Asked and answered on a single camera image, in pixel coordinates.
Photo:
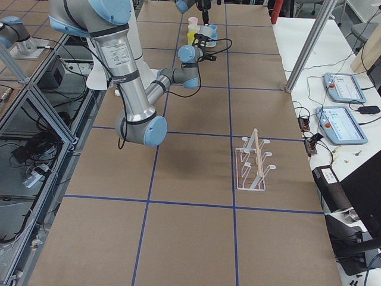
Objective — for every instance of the near teach pendant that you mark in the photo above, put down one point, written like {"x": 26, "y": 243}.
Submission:
{"x": 340, "y": 126}

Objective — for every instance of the black monitor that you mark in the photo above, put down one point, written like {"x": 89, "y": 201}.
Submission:
{"x": 362, "y": 188}

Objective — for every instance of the red cylinder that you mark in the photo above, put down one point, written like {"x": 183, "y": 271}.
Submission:
{"x": 277, "y": 7}

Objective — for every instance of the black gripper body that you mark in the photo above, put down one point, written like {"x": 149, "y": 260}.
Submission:
{"x": 205, "y": 14}
{"x": 206, "y": 55}

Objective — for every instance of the light blue cup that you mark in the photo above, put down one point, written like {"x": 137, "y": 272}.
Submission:
{"x": 213, "y": 27}

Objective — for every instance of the yellow cup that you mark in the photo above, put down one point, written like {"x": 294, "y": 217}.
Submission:
{"x": 190, "y": 37}

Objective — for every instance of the far teach pendant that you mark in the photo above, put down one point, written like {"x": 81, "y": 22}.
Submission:
{"x": 343, "y": 87}

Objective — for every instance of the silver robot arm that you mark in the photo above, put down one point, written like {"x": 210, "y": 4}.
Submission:
{"x": 110, "y": 27}
{"x": 184, "y": 5}

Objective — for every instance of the aluminium frame post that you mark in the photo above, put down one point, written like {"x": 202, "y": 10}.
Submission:
{"x": 312, "y": 38}

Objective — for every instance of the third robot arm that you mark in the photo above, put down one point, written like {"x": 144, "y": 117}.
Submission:
{"x": 14, "y": 33}

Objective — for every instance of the cream rabbit tray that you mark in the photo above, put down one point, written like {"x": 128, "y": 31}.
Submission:
{"x": 202, "y": 38}

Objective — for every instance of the teach pendant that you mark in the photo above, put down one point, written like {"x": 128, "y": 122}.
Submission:
{"x": 340, "y": 126}
{"x": 343, "y": 87}

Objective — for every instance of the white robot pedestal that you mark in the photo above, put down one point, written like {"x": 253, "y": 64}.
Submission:
{"x": 97, "y": 79}

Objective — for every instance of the white wire cup rack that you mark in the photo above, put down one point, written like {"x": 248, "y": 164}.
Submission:
{"x": 250, "y": 167}

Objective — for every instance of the grey plastic cup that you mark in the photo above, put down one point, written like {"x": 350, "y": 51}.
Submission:
{"x": 206, "y": 31}

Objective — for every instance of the pink cup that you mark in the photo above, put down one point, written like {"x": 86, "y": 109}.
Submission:
{"x": 192, "y": 21}

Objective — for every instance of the cream white cup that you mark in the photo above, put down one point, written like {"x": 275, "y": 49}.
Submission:
{"x": 193, "y": 28}

